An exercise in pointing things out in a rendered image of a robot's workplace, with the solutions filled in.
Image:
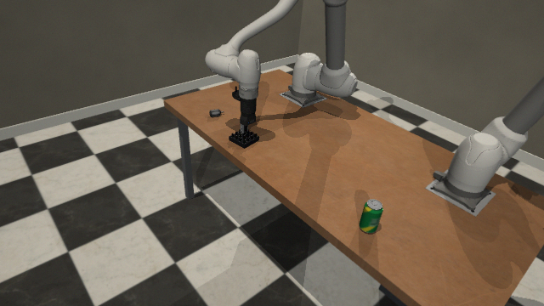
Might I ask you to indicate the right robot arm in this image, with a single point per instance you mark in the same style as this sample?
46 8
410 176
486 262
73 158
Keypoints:
309 75

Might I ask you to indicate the black knob box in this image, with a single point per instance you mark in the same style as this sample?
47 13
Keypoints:
244 139

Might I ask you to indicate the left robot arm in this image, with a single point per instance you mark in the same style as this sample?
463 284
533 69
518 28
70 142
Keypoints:
478 155

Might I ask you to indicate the green and yellow drink can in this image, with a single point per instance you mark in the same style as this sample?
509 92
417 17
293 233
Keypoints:
371 215

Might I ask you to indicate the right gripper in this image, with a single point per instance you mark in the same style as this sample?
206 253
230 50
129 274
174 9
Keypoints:
248 99

